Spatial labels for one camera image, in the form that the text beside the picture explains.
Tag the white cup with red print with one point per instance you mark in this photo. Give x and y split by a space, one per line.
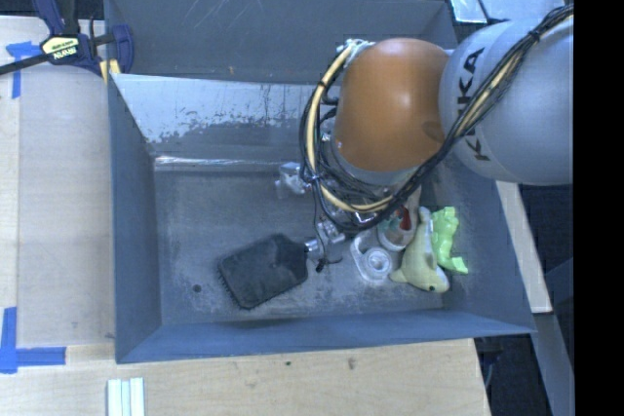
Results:
396 236

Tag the clear plastic holder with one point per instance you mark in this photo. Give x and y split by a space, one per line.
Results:
374 262

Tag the grey metal bin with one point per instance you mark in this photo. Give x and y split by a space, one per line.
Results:
205 219

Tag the yellow-green toy dolphin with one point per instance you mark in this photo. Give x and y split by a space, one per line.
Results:
420 265

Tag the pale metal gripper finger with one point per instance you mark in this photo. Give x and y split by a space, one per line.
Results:
331 232
312 246

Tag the green toy dinosaur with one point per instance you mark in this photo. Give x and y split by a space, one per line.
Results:
446 234

